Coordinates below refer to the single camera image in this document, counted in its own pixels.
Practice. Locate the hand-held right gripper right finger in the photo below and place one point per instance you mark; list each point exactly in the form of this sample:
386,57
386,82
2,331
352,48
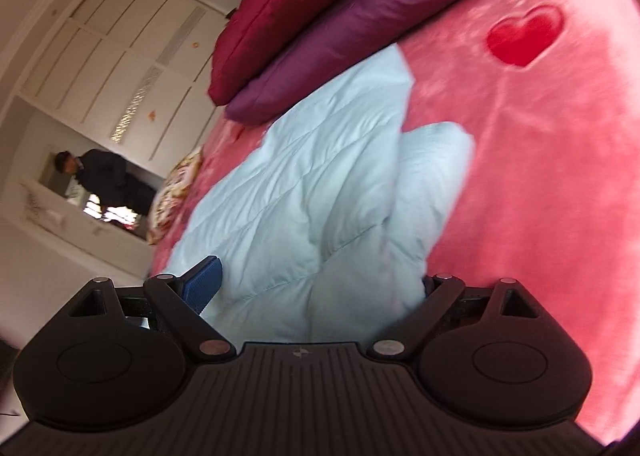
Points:
442,293

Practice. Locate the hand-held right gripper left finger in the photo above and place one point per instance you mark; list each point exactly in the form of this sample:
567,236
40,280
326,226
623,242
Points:
202,283

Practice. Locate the light blue down jacket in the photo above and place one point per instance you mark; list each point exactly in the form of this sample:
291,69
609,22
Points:
300,186

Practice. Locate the floral patterned pillow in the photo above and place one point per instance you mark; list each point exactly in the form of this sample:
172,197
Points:
175,196

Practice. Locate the pink heart-print bedspread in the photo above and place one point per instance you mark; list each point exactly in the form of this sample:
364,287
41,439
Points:
525,160

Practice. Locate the white wardrobe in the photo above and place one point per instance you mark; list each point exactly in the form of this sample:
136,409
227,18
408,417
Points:
125,60

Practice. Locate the maroon down jacket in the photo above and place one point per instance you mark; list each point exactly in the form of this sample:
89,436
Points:
280,10

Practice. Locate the purple down jacket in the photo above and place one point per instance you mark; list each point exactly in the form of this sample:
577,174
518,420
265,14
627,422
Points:
360,20

